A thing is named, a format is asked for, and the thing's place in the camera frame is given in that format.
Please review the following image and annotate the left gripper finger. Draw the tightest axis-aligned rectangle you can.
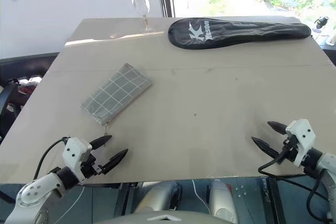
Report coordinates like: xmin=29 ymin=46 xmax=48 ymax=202
xmin=100 ymin=148 xmax=129 ymax=175
xmin=89 ymin=135 xmax=113 ymax=150

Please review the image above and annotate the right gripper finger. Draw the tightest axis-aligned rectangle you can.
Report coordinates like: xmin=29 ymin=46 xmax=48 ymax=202
xmin=251 ymin=136 xmax=280 ymax=161
xmin=267 ymin=121 xmax=287 ymax=135

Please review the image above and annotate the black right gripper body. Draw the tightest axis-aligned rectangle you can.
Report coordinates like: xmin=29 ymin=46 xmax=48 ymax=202
xmin=275 ymin=134 xmax=299 ymax=166

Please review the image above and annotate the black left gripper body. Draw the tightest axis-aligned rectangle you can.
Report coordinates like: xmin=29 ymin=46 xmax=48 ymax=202
xmin=79 ymin=154 xmax=104 ymax=180

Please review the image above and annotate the grey checked fabric pouch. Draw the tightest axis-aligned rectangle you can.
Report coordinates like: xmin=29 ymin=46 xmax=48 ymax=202
xmin=80 ymin=62 xmax=153 ymax=146

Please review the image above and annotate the silver robot thigh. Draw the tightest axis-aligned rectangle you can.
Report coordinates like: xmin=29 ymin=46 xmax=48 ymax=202
xmin=208 ymin=179 xmax=240 ymax=224
xmin=133 ymin=180 xmax=185 ymax=217

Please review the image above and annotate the grey robot torso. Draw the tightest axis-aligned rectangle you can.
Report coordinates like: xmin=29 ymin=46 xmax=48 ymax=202
xmin=93 ymin=209 xmax=227 ymax=224

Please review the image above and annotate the black chair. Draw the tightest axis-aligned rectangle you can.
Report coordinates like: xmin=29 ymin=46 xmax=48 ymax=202
xmin=0 ymin=80 xmax=21 ymax=141

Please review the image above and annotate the dark side desk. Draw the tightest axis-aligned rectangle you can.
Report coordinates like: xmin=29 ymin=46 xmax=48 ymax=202
xmin=0 ymin=51 xmax=60 ymax=89

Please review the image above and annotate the black racket cover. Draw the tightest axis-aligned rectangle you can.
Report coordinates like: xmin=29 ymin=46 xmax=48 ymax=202
xmin=167 ymin=17 xmax=312 ymax=51

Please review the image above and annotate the clear wine glass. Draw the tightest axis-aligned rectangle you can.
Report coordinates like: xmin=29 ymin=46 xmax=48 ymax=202
xmin=130 ymin=0 xmax=156 ymax=35

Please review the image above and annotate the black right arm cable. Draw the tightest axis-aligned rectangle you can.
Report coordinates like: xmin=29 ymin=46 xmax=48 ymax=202
xmin=258 ymin=140 xmax=336 ymax=224

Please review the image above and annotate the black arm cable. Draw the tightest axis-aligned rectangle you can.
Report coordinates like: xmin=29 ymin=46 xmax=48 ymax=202
xmin=34 ymin=136 xmax=70 ymax=180
xmin=258 ymin=140 xmax=336 ymax=224

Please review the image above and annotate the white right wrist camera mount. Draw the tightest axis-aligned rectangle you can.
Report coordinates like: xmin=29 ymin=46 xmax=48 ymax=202
xmin=285 ymin=119 xmax=316 ymax=168

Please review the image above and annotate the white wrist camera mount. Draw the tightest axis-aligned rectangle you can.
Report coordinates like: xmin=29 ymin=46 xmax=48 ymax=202
xmin=62 ymin=137 xmax=93 ymax=180
xmin=285 ymin=119 xmax=316 ymax=168

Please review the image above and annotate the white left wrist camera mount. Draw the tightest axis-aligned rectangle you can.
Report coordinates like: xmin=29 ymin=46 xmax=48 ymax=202
xmin=62 ymin=137 xmax=93 ymax=180

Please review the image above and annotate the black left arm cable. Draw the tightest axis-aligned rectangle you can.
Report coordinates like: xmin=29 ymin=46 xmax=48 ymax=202
xmin=34 ymin=136 xmax=70 ymax=180

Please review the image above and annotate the thin white cable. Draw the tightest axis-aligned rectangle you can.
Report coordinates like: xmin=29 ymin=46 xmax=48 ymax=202
xmin=191 ymin=179 xmax=211 ymax=214

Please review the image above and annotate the small black camera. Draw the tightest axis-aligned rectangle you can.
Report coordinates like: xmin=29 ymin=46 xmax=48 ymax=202
xmin=315 ymin=16 xmax=330 ymax=29

